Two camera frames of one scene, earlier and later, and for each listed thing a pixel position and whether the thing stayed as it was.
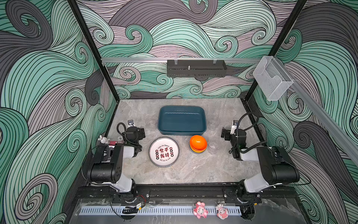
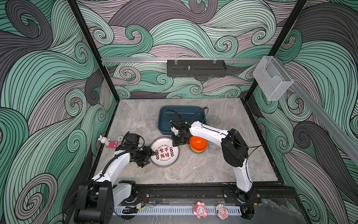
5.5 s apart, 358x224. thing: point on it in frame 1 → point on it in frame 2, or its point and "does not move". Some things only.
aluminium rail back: x=179 y=59 does not move
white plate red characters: x=163 y=152 does not move
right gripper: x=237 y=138 → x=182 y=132
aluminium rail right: x=324 y=114 does not move
